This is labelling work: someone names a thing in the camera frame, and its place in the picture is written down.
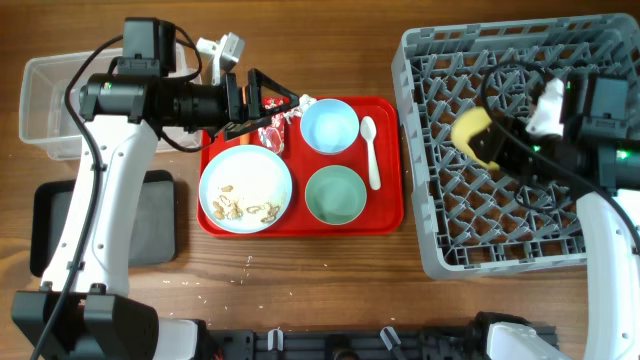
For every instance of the grey dishwasher rack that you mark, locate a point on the grey dishwasher rack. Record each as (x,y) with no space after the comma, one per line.
(472,221)

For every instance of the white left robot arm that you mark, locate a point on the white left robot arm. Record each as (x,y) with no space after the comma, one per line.
(82,309)

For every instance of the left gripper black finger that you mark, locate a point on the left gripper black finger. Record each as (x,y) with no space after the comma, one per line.
(233,130)
(257,81)

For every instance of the light blue bowl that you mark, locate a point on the light blue bowl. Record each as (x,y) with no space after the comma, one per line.
(329,126)

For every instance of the yellow cup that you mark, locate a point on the yellow cup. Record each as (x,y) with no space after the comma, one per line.
(466,126)

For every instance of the white plastic spoon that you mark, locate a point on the white plastic spoon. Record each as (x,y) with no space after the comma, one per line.
(368,132)

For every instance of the light blue plate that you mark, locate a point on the light blue plate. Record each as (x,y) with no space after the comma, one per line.
(245,189)

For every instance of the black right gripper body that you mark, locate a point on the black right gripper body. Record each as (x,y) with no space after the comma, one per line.
(505,148)

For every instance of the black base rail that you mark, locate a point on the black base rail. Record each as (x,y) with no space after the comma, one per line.
(426,344)

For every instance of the red plastic tray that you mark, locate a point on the red plastic tray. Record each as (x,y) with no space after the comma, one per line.
(384,209)

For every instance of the red snack wrapper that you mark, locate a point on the red snack wrapper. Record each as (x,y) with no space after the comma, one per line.
(272,136)

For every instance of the clear plastic bin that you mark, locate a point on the clear plastic bin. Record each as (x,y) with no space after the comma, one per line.
(44,120)

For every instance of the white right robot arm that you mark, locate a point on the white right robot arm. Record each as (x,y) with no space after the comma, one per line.
(581,134)

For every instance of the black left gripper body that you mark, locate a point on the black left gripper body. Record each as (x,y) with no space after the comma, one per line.
(234,113)

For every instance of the orange carrot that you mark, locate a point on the orange carrot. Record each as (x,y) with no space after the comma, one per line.
(244,139)

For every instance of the green bowl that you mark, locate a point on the green bowl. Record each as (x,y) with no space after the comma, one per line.
(335,195)

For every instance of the black tray bin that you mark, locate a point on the black tray bin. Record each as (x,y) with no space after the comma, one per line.
(154,231)

